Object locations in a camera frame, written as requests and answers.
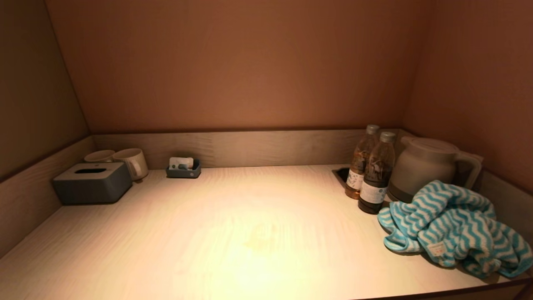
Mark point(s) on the blue white striped towel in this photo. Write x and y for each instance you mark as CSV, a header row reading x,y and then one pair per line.
x,y
449,225

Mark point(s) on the small grey-blue tray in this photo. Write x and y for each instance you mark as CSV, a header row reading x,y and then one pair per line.
x,y
183,173

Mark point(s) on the white sachet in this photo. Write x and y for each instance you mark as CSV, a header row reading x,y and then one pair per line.
x,y
180,161

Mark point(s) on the amber drink bottle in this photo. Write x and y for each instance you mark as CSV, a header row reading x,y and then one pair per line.
x,y
359,162

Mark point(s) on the dark drink bottle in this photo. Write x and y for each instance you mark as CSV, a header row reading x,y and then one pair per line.
x,y
377,175

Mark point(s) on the white electric kettle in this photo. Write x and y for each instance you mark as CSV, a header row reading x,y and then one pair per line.
x,y
424,166

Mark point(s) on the grey tissue box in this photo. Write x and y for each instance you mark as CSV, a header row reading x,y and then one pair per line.
x,y
89,185

